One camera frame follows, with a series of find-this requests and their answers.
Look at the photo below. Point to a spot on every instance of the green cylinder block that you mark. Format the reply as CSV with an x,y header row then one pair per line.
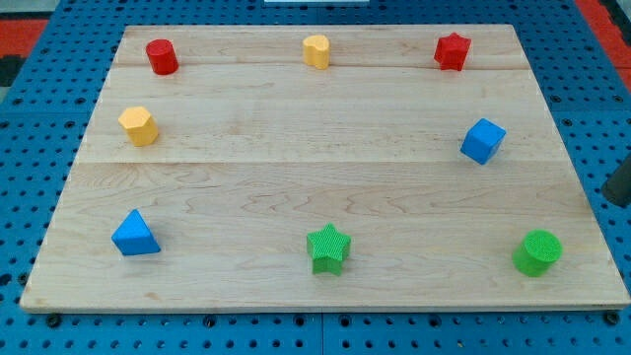
x,y
537,252

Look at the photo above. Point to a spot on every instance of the light wooden board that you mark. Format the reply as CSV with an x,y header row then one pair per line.
x,y
256,149

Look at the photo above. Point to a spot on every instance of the green star block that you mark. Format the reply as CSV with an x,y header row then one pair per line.
x,y
328,249

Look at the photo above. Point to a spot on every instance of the yellow heart block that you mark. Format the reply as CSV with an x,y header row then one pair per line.
x,y
316,51

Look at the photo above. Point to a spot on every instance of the blue cube block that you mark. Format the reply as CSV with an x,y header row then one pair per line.
x,y
482,141

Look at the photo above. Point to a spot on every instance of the yellow hexagon block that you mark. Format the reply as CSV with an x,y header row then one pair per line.
x,y
139,125

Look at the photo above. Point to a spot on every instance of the red star block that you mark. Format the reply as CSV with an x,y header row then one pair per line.
x,y
451,51

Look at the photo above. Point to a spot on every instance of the blue triangle block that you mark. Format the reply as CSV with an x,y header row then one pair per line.
x,y
134,237

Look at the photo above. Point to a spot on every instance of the red cylinder block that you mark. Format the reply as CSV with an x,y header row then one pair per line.
x,y
162,57

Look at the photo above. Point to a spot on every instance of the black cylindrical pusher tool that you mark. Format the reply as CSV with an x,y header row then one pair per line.
x,y
616,189

